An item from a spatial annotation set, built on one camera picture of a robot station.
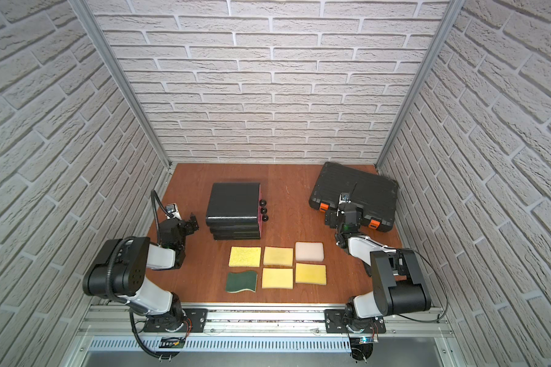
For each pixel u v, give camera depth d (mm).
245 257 871
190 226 852
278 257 874
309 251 899
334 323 737
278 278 813
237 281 814
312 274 828
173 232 723
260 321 756
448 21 710
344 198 812
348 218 712
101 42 763
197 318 741
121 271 455
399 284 441
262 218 928
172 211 796
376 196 1057
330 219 854
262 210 897
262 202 858
